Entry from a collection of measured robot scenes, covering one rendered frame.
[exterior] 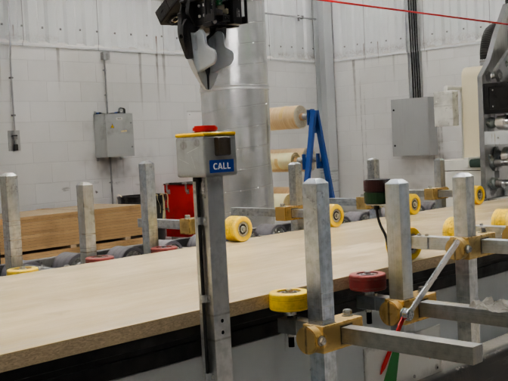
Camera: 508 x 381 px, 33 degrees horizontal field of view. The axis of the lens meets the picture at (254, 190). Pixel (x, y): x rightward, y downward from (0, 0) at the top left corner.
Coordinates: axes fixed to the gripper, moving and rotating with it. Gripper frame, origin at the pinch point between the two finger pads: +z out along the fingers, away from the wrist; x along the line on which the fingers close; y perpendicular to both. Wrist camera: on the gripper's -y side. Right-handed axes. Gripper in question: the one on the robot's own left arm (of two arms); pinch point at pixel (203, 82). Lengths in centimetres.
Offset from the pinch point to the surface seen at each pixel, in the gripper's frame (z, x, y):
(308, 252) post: 30.4, 23.7, -0.6
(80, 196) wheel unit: 23, 44, -109
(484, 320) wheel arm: 46, 53, 17
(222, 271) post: 30.5, 0.1, 2.2
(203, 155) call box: 11.7, -4.0, 3.7
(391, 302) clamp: 43, 46, 0
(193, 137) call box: 8.9, -4.0, 1.4
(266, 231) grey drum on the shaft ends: 48, 163, -153
